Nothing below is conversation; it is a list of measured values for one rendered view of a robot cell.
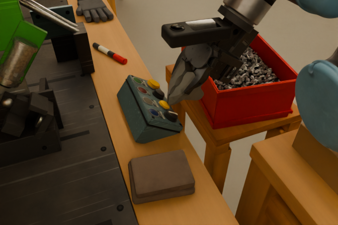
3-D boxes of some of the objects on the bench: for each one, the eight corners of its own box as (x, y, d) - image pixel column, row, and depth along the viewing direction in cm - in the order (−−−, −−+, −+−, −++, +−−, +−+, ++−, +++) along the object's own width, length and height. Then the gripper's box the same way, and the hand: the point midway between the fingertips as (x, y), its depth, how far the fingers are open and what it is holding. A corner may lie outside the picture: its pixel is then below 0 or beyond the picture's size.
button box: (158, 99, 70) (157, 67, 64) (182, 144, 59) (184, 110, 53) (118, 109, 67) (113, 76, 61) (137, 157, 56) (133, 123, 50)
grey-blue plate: (82, 53, 79) (71, 3, 70) (83, 57, 77) (72, 6, 68) (46, 61, 76) (29, 9, 67) (46, 65, 75) (29, 12, 66)
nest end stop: (41, 123, 55) (53, 101, 55) (40, 139, 50) (54, 115, 50) (34, 121, 55) (47, 99, 54) (33, 137, 50) (47, 113, 49)
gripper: (269, 37, 52) (200, 124, 59) (241, 17, 58) (182, 98, 66) (239, 17, 46) (168, 116, 54) (212, -3, 53) (152, 88, 61)
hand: (169, 98), depth 58 cm, fingers closed
